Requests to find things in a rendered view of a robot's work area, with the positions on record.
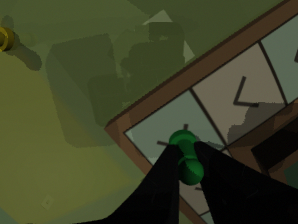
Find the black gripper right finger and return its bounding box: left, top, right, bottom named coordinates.
left=194, top=141, right=298, bottom=224

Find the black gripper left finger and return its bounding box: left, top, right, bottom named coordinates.
left=82, top=145, right=180, bottom=224

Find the green game pawn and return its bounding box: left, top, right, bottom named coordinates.
left=169, top=129, right=205, bottom=186

